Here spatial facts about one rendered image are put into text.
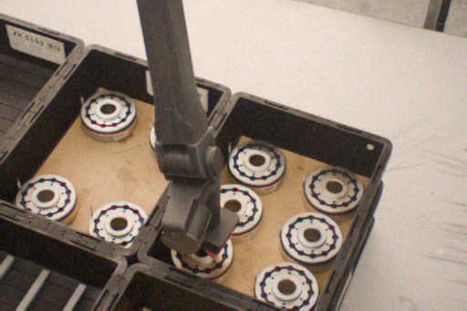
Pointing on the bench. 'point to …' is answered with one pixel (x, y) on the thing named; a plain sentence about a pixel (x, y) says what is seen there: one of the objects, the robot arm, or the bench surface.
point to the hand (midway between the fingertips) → (202, 247)
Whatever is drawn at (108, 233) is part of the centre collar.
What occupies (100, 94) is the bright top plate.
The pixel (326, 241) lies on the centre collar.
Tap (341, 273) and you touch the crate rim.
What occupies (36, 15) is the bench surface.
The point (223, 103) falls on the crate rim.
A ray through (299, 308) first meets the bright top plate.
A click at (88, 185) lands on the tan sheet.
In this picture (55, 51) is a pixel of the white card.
